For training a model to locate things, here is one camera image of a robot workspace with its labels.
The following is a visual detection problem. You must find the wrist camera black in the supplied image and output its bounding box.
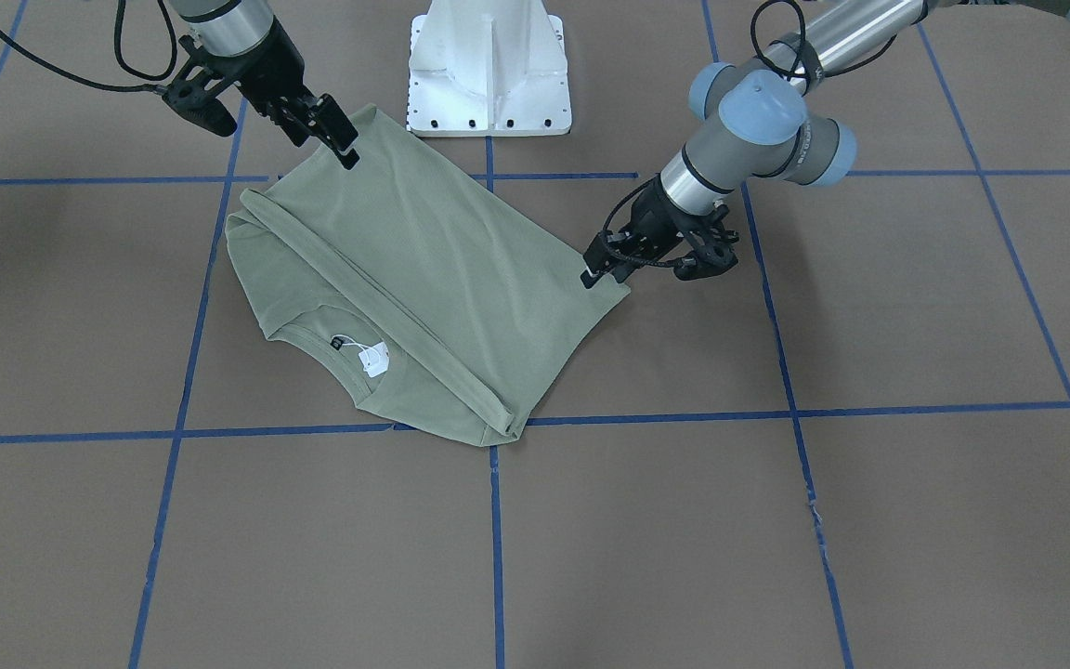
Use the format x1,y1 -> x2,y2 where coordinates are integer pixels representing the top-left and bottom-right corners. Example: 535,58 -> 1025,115
161,60 -> 236,138
672,203 -> 740,282

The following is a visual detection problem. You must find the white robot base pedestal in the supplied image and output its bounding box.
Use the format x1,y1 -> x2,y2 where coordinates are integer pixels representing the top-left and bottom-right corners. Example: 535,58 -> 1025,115
406,1 -> 574,138

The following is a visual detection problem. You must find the olive green long-sleeve shirt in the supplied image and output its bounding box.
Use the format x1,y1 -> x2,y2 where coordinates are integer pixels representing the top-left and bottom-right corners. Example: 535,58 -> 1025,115
225,105 -> 629,446

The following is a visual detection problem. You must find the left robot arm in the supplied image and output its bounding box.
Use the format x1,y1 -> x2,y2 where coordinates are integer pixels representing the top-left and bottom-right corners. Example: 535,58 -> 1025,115
581,1 -> 938,288

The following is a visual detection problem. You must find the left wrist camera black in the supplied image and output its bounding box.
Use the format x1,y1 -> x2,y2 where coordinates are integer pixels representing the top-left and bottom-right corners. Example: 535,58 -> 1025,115
672,203 -> 740,282

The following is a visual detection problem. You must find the white paper hang tag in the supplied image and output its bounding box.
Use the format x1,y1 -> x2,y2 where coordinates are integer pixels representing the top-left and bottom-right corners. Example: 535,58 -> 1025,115
360,343 -> 389,378

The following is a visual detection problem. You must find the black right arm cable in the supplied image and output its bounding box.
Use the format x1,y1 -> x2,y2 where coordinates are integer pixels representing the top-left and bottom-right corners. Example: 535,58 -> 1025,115
0,0 -> 183,94

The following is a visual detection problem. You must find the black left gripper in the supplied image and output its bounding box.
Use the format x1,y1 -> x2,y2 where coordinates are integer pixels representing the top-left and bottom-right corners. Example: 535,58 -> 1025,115
579,177 -> 689,287

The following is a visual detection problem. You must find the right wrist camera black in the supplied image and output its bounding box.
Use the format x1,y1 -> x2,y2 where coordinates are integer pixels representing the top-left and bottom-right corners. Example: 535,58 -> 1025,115
161,60 -> 236,138

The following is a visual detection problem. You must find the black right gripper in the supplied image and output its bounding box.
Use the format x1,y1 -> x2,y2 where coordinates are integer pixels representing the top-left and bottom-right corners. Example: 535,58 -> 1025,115
187,24 -> 360,170

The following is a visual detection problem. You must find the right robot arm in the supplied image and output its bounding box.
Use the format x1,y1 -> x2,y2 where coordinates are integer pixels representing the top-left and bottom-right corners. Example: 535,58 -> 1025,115
162,1 -> 360,170

